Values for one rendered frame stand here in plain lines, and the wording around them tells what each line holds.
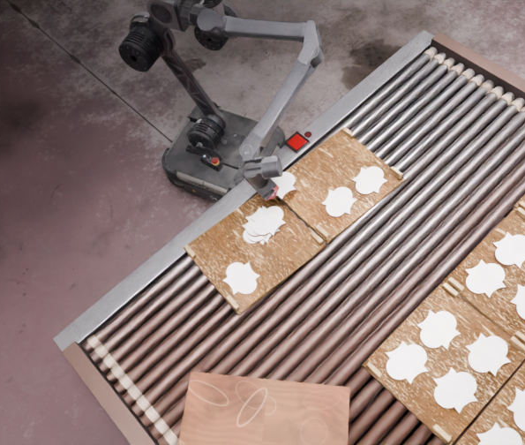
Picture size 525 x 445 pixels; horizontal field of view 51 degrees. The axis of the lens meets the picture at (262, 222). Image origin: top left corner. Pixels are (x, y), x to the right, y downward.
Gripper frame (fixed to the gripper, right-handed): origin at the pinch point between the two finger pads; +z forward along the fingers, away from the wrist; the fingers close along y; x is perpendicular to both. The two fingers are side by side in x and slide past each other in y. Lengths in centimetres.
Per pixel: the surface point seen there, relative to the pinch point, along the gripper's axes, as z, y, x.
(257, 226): 6.0, -4.3, 12.2
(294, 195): 14.9, -1.7, -6.4
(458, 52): 42, 5, -103
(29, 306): 70, 91, 136
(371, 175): 22.2, -15.7, -33.6
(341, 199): 17.5, -15.8, -17.7
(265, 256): 7.9, -14.5, 17.9
